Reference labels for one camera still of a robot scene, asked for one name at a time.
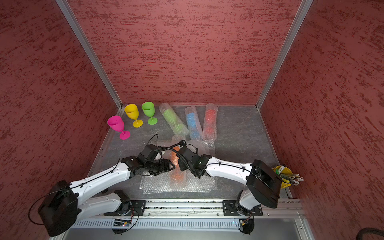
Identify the green glass in bubble wrap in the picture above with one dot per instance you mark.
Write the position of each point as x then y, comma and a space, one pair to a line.
176, 124

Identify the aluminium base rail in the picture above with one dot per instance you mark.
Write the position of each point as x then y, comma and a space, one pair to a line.
177, 219

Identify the pink glass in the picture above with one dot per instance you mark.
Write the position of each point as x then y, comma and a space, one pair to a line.
117, 124

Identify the bright green wine glass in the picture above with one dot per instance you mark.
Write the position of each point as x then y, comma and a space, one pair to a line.
149, 110

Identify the yellow pen cup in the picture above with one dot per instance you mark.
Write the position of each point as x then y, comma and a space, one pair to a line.
284, 171

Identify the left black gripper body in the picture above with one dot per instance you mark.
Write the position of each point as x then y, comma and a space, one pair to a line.
156, 167

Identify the yellow glass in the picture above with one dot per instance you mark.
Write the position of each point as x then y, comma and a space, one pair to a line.
132, 112

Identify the red glass in bubble wrap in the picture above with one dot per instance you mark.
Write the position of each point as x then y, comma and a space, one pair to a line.
210, 122

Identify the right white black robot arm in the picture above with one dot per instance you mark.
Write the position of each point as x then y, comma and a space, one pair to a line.
264, 185

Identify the aluminium corner post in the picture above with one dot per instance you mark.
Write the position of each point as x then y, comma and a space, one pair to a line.
81, 36
291, 35

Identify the left aluminium corner post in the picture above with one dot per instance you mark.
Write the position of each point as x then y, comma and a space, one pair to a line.
81, 36

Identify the blue glass in bubble wrap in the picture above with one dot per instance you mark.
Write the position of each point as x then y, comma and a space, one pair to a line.
193, 122

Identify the orange glass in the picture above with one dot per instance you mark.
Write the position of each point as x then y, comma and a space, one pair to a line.
177, 177

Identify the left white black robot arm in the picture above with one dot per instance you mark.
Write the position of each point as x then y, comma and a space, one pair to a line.
61, 207

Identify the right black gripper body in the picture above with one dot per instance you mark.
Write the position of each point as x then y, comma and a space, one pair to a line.
184, 166

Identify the right aluminium corner post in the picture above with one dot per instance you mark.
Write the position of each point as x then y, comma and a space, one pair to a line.
291, 35

